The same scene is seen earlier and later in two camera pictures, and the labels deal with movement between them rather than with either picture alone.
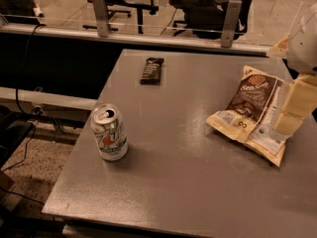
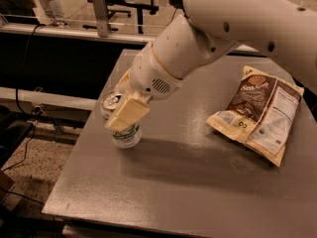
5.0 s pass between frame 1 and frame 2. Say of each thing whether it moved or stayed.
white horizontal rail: stayed
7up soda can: moved
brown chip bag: stayed
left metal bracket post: stayed
